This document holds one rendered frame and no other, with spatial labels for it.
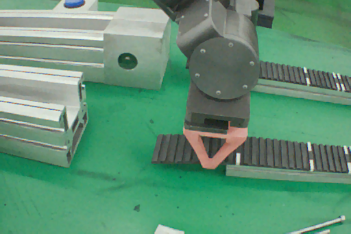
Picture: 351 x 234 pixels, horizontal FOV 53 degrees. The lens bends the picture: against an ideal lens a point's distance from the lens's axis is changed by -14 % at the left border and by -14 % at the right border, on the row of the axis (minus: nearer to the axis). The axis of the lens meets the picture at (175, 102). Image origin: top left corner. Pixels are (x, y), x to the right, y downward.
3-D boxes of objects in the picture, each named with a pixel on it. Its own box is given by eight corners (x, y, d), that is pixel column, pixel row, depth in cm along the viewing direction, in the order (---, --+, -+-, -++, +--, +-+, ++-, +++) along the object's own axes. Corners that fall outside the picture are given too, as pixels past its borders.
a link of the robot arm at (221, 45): (206, -74, 35) (143, -26, 39) (192, -51, 25) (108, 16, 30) (279, 12, 39) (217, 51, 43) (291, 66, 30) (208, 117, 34)
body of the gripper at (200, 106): (184, 125, 41) (190, 62, 37) (193, 72, 49) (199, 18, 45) (247, 132, 40) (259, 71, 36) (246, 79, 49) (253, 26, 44)
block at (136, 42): (171, 51, 73) (173, 5, 67) (159, 90, 63) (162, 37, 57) (123, 46, 73) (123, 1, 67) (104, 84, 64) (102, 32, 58)
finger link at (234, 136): (178, 177, 46) (184, 114, 40) (185, 137, 52) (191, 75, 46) (235, 183, 45) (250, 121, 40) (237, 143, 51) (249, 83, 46)
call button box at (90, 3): (98, 21, 81) (98, -5, 78) (83, 43, 74) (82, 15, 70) (65, 20, 82) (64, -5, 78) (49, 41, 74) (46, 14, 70)
